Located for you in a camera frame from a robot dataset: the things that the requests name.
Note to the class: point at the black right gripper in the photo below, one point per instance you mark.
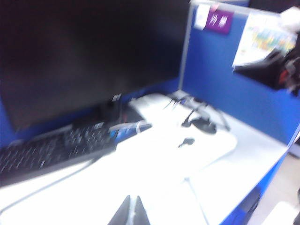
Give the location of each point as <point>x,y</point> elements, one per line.
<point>291,70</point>

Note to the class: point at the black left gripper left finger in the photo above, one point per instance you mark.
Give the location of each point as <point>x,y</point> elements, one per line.
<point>124,213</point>

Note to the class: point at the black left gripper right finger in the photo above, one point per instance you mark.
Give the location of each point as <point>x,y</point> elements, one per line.
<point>141,213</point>

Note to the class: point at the colourful printed paper sheet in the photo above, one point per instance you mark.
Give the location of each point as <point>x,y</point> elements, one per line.
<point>257,39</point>

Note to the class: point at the blue partition panel with posters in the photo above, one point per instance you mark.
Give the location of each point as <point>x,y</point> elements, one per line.
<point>222,82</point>

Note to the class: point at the purple card with white text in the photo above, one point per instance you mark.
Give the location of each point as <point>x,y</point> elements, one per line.
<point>220,21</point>

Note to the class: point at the flat blue box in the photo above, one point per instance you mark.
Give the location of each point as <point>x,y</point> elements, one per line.
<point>126,131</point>

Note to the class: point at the small white card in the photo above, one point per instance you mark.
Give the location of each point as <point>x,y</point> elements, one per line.
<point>201,16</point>

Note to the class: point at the black Logitech keyboard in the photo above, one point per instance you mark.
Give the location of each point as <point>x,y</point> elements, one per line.
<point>58,150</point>

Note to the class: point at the black monitor stand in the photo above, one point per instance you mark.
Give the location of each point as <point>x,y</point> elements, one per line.
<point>119,110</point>

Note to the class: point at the black ASUS computer monitor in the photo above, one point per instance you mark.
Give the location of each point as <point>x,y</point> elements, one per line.
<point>82,58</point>

